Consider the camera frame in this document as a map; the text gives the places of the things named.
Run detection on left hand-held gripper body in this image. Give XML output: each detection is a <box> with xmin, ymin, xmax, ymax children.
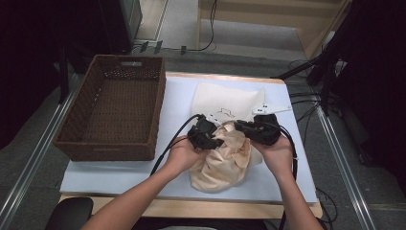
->
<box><xmin>187</xmin><ymin>112</ymin><xmax>222</xmax><ymax>151</ymax></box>

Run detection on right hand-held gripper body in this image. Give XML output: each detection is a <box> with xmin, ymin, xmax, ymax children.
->
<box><xmin>250</xmin><ymin>103</ymin><xmax>293</xmax><ymax>147</ymax></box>

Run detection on cream cloth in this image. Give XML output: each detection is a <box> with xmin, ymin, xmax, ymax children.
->
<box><xmin>188</xmin><ymin>120</ymin><xmax>264</xmax><ymax>194</ymax></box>

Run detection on white cloth bag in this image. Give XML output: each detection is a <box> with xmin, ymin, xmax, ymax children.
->
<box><xmin>191</xmin><ymin>81</ymin><xmax>266</xmax><ymax>129</ymax></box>

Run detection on brown woven basket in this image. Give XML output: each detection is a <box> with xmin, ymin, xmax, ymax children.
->
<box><xmin>53</xmin><ymin>54</ymin><xmax>167</xmax><ymax>162</ymax></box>

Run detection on person's left hand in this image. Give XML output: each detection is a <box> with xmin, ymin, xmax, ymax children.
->
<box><xmin>165</xmin><ymin>135</ymin><xmax>213</xmax><ymax>176</ymax></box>

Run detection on person's right hand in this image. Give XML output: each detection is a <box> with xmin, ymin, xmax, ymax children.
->
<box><xmin>249</xmin><ymin>133</ymin><xmax>295</xmax><ymax>180</ymax></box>

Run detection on wooden table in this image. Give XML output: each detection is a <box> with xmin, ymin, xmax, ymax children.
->
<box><xmin>58</xmin><ymin>72</ymin><xmax>324</xmax><ymax>220</ymax></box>

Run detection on person's clothing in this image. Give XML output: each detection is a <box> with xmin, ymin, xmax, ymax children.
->
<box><xmin>130</xmin><ymin>216</ymin><xmax>270</xmax><ymax>230</ymax></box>

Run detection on white table mat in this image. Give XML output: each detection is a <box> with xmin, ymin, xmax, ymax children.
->
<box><xmin>59</xmin><ymin>75</ymin><xmax>319</xmax><ymax>204</ymax></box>

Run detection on black tripod stand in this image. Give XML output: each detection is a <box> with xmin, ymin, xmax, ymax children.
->
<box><xmin>270</xmin><ymin>0</ymin><xmax>353</xmax><ymax>117</ymax></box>

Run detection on wooden platform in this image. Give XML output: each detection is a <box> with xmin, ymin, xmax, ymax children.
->
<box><xmin>195</xmin><ymin>0</ymin><xmax>352</xmax><ymax>60</ymax></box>

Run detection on dark cabinet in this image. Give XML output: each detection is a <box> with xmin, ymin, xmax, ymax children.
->
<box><xmin>98</xmin><ymin>0</ymin><xmax>144</xmax><ymax>56</ymax></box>

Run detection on black chair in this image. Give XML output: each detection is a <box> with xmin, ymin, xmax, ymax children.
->
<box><xmin>44</xmin><ymin>196</ymin><xmax>95</xmax><ymax>230</ymax></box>

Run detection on left hand-held gripper cable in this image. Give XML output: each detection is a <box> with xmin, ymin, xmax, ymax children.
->
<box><xmin>149</xmin><ymin>113</ymin><xmax>205</xmax><ymax>177</ymax></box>

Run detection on hand-held gripper cable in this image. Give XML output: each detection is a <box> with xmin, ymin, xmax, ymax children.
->
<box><xmin>277</xmin><ymin>124</ymin><xmax>300</xmax><ymax>230</ymax></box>
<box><xmin>149</xmin><ymin>113</ymin><xmax>205</xmax><ymax>177</ymax></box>

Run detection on right hand-held gripper cable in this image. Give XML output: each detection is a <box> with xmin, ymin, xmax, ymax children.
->
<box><xmin>277</xmin><ymin>124</ymin><xmax>300</xmax><ymax>230</ymax></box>

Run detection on black cables on floor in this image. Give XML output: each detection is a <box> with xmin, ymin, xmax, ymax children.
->
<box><xmin>287</xmin><ymin>58</ymin><xmax>324</xmax><ymax>148</ymax></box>

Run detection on metal floor rail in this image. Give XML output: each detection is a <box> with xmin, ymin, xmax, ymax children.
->
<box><xmin>313</xmin><ymin>95</ymin><xmax>378</xmax><ymax>230</ymax></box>
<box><xmin>0</xmin><ymin>72</ymin><xmax>84</xmax><ymax>228</ymax></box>

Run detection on black floor cable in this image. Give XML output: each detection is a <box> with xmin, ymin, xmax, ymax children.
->
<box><xmin>158</xmin><ymin>0</ymin><xmax>220</xmax><ymax>54</ymax></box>

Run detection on black looped cable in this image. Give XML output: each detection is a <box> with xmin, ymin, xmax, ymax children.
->
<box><xmin>315</xmin><ymin>187</ymin><xmax>339</xmax><ymax>225</ymax></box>

